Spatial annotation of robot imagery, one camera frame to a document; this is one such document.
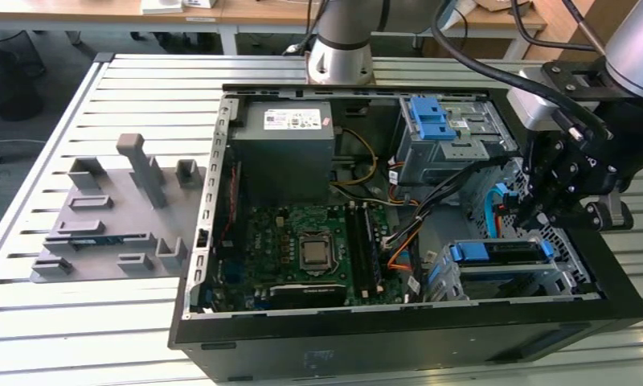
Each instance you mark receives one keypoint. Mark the white box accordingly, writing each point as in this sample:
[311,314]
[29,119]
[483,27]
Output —
[162,7]

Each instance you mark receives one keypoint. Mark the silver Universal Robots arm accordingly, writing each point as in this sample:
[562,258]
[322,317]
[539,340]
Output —
[342,60]

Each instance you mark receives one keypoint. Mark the grey power supply unit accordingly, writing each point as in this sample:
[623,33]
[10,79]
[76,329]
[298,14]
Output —
[283,161]

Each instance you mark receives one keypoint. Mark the brown cardboard piece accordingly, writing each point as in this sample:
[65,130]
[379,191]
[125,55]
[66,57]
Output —
[501,6]

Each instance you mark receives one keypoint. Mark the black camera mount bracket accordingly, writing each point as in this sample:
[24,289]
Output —
[583,80]

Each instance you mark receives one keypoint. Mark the wooden desk white frame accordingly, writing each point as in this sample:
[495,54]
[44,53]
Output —
[498,22]
[85,16]

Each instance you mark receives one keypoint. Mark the blue plastic drive latch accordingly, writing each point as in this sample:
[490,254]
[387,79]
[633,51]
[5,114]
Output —
[429,116]

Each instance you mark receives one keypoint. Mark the metal drive cage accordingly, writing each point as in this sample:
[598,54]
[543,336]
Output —
[450,157]

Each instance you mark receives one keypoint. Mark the metal disk bay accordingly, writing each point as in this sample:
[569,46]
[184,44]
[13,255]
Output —
[503,268]

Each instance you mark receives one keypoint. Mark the black mesh waste bin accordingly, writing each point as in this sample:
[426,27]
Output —
[10,80]

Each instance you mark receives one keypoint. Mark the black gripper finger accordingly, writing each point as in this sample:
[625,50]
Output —
[595,211]
[549,169]

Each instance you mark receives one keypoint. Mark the silver CPU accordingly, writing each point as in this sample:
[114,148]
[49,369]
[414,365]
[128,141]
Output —
[315,253]

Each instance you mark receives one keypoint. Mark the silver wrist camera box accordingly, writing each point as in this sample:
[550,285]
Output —
[533,104]

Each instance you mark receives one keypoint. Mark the grey parts rack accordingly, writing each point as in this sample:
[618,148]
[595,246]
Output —
[128,225]

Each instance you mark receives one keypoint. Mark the hard disk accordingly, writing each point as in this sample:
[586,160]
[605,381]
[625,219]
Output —
[471,251]

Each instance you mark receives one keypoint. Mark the green motherboard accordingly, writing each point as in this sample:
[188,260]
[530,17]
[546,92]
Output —
[267,249]

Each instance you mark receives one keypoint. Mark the black graphics card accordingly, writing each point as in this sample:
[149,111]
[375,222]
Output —
[307,294]

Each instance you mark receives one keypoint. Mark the black open PC case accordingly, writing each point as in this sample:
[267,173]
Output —
[353,350]

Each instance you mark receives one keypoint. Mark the blue RAM stick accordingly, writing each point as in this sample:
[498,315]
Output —
[93,241]

